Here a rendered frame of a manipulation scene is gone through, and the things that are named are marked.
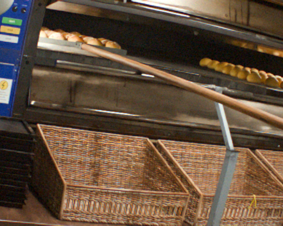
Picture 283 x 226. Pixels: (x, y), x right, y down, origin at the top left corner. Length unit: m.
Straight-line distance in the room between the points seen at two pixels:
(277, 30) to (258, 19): 0.14
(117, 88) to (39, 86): 0.38
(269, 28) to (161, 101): 0.71
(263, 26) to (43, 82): 1.17
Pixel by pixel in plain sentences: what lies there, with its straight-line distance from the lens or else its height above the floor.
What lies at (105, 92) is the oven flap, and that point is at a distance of 2.90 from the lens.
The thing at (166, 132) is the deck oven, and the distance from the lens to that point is 3.07.
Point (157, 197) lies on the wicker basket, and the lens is 2.56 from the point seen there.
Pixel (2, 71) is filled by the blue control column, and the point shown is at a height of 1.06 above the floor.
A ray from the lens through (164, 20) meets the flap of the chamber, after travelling 2.80.
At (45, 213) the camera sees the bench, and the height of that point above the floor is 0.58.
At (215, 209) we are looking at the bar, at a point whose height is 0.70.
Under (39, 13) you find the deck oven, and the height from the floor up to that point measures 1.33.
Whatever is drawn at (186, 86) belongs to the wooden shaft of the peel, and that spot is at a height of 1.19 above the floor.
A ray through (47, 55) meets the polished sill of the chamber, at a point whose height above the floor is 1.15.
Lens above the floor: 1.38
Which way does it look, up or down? 8 degrees down
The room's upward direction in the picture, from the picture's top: 12 degrees clockwise
